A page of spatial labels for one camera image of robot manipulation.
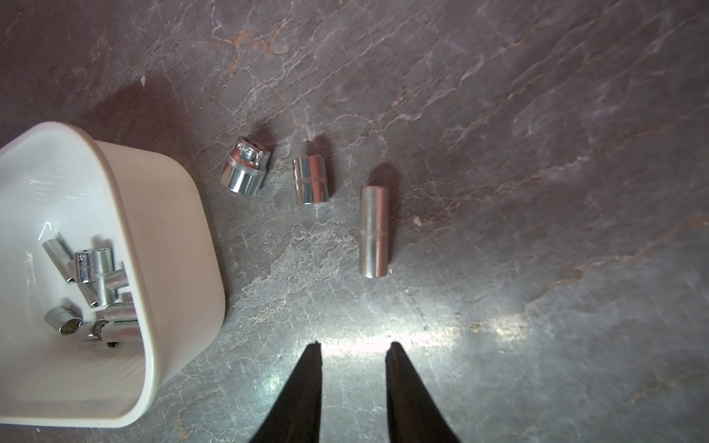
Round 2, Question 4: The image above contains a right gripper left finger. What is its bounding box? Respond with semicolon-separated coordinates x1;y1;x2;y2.
250;343;322;442

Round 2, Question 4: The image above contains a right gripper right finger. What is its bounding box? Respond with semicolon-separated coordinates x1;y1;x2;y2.
385;341;460;442

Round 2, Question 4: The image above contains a long chrome deep socket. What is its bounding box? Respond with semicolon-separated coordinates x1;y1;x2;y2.
359;186;390;279

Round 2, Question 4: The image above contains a short chrome socket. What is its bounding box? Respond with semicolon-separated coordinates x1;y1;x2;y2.
293;155;330;205

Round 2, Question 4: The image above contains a white plastic storage box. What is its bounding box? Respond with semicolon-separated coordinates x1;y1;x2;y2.
1;122;225;428

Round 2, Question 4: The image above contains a stepped chrome socket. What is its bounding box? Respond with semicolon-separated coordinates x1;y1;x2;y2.
220;138;271;197

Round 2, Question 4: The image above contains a chrome socket box front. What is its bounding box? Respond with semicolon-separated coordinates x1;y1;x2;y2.
44;306;83;336

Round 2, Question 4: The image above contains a chrome deep socket in box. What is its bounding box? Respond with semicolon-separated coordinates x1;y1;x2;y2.
89;248;116;308

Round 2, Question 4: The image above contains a chrome long socket in box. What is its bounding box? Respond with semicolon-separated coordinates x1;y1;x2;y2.
42;238;77;284

